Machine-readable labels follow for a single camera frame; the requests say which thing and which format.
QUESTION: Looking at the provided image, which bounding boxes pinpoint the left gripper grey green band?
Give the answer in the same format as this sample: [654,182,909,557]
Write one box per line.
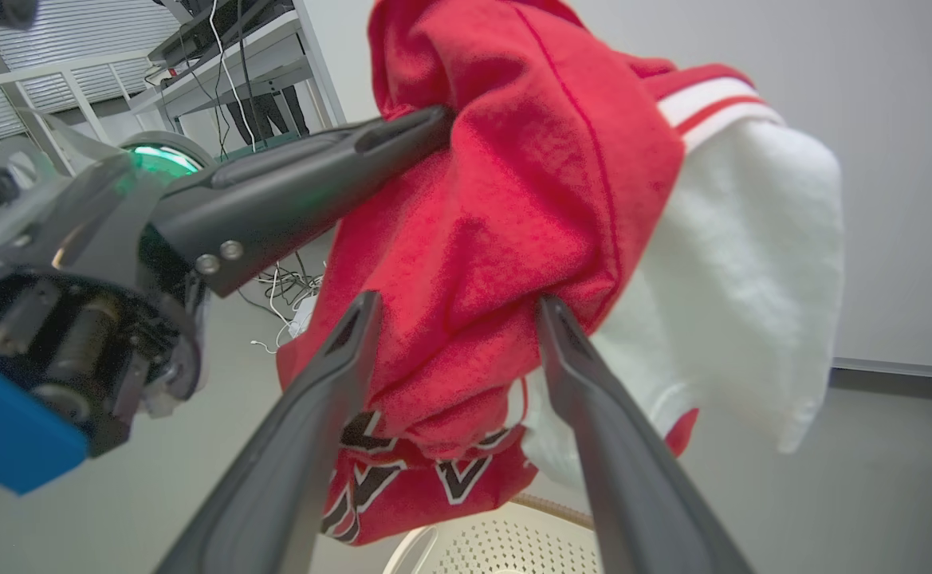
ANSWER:
[0,131,216,460]

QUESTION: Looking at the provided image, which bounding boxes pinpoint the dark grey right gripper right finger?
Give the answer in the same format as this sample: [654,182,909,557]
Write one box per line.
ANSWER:
[535,295,755,574]

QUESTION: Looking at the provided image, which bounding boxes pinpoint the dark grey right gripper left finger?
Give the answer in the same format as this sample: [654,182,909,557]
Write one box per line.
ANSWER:
[155,290,383,574]

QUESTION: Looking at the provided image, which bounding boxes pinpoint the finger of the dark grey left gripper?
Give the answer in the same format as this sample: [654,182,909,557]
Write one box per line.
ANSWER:
[145,105,456,298]

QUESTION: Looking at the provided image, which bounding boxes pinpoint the red and white varsity jacket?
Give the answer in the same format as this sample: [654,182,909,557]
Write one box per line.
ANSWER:
[277,0,846,547]

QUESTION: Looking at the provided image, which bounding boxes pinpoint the person legs dark trousers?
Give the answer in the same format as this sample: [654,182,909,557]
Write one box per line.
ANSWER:
[225,85,312,146]

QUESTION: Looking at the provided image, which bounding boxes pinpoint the white power adapter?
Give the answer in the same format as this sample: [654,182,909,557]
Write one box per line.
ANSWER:
[288,295,320,340]

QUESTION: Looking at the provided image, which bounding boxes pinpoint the grey metal shelf rack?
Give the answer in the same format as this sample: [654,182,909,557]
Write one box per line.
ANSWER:
[127,0,348,135]

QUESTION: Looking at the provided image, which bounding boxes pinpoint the black equipment on shelf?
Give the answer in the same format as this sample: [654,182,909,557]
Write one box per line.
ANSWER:
[147,0,296,69]

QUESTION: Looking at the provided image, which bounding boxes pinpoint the white metal railing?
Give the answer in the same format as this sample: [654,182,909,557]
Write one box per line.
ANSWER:
[0,49,165,173]

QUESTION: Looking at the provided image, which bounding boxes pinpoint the white window blind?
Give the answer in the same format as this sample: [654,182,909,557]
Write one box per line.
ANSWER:
[0,0,185,148]

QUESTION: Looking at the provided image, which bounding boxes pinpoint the tangle of floor cables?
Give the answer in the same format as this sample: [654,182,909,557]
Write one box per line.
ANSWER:
[238,254,325,356]

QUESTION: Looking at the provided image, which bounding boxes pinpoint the white hanging cable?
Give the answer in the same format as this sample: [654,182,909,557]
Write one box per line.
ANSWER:
[207,0,258,151]

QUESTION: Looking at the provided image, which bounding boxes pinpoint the blue camera box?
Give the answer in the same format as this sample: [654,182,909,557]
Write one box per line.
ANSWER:
[0,344,89,497]

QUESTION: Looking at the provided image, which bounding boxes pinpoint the woven laundry basket white handle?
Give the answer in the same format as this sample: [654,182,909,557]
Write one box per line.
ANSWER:
[382,493,604,574]

